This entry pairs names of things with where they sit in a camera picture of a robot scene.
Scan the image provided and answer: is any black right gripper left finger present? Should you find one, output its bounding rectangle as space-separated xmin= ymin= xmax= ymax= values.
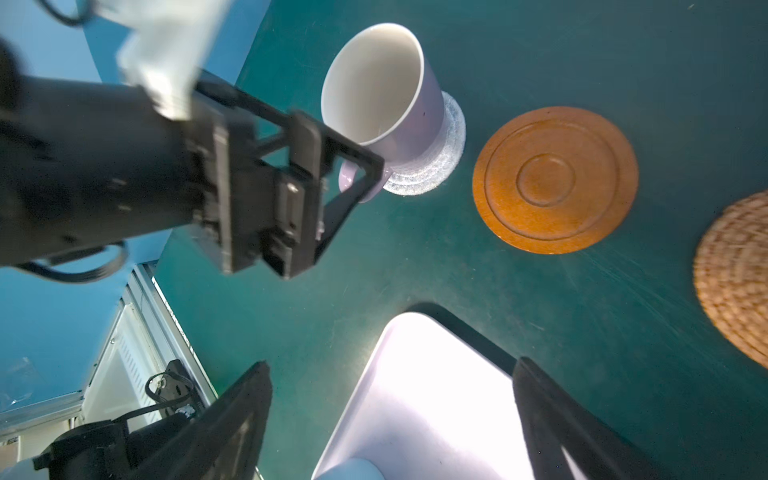
xmin=129 ymin=361 xmax=273 ymax=479

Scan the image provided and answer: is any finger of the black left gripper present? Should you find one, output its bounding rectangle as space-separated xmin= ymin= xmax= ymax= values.
xmin=313 ymin=158 xmax=385 ymax=264

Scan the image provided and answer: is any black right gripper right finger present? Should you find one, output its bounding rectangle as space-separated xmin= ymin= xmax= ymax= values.
xmin=512 ymin=357 xmax=666 ymax=479

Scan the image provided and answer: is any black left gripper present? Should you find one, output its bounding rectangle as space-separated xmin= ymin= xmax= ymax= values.
xmin=1 ymin=75 xmax=383 ymax=279

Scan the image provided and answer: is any lilac ceramic mug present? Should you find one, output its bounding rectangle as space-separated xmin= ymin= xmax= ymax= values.
xmin=321 ymin=23 xmax=445 ymax=201

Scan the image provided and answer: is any tan woven rattan coaster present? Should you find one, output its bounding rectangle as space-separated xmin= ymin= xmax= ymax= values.
xmin=693 ymin=191 xmax=767 ymax=367

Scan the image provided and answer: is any large brown wooden coaster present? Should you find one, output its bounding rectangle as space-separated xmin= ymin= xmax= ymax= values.
xmin=472 ymin=106 xmax=639 ymax=255

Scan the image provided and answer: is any lilac plastic tray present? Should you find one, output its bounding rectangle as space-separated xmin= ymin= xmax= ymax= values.
xmin=310 ymin=311 xmax=589 ymax=480

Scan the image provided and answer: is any white woven rope coaster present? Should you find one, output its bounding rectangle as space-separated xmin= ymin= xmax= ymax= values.
xmin=384 ymin=91 xmax=466 ymax=196

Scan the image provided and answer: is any front aluminium base frame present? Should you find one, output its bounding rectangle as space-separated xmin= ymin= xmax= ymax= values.
xmin=1 ymin=264 xmax=218 ymax=479

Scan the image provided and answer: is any cream mug blue handle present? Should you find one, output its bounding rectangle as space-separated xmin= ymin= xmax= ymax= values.
xmin=316 ymin=458 xmax=384 ymax=480

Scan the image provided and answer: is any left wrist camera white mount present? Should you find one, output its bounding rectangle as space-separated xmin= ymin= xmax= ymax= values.
xmin=95 ymin=0 xmax=231 ymax=121

